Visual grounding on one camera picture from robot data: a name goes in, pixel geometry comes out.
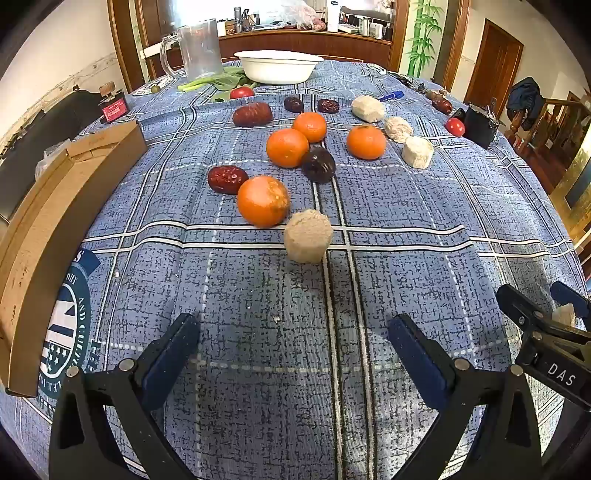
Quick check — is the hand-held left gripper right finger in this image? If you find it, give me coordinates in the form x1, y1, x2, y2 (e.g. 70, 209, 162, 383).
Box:
387, 313, 543, 480

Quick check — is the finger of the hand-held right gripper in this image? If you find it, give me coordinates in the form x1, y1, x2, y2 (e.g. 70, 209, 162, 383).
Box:
496, 283, 561, 342
550, 280, 591, 324

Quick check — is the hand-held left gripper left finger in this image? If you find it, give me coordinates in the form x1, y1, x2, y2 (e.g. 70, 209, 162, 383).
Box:
48, 313, 201, 480

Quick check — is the beige crumbly cake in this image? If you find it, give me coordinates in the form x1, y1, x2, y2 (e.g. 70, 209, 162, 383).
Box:
384, 116, 413, 143
551, 302, 577, 329
351, 95, 385, 123
283, 209, 334, 264
401, 136, 435, 169

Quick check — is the shallow cardboard box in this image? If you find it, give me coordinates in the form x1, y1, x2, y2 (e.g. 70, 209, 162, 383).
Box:
0, 119, 148, 398

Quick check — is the orange mandarin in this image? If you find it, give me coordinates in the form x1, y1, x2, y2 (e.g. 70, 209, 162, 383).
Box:
266, 128, 310, 169
346, 124, 387, 161
292, 112, 328, 144
237, 175, 291, 229

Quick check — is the dark purple plum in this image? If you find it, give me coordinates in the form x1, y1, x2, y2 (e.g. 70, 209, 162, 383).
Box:
301, 146, 337, 184

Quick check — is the blue plaid tablecloth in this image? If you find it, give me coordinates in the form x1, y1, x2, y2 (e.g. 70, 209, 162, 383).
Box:
0, 58, 591, 480

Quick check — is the black box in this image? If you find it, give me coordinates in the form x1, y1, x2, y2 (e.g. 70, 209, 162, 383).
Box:
463, 98, 502, 149

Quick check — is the dark jacket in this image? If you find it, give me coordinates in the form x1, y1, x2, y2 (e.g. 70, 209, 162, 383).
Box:
506, 77, 543, 125

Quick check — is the clear plastic bag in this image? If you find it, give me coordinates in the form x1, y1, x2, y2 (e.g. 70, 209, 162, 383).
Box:
42, 141, 75, 171

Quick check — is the brown wooden door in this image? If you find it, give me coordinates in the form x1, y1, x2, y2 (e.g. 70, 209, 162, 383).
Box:
462, 18, 525, 109

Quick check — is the bunch of keys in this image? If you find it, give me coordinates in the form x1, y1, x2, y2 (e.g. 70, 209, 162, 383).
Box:
392, 71, 428, 90

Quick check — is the large red date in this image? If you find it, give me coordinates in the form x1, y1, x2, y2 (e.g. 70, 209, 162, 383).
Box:
232, 102, 273, 128

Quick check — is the small red box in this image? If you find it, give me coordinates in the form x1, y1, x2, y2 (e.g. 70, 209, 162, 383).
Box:
98, 82, 130, 124

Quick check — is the green leafy vegetable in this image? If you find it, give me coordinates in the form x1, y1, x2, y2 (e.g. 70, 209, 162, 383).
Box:
178, 67, 259, 103

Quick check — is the wooden counter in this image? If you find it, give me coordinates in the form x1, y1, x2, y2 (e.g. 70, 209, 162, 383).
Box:
217, 28, 393, 63

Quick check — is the clear glass pitcher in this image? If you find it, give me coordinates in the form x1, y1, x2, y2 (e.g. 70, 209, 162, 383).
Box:
160, 18, 223, 80

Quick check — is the white bowl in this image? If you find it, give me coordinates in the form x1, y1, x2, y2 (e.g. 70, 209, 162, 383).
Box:
233, 50, 325, 85

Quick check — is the translucent plastic bag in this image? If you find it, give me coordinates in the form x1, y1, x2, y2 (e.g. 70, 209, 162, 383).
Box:
277, 0, 324, 29

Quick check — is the golden frame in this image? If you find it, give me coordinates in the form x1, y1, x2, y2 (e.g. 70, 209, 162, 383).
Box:
549, 134, 591, 241

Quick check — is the green bamboo wall decal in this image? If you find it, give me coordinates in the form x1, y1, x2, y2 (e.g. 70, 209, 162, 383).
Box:
404, 0, 446, 77

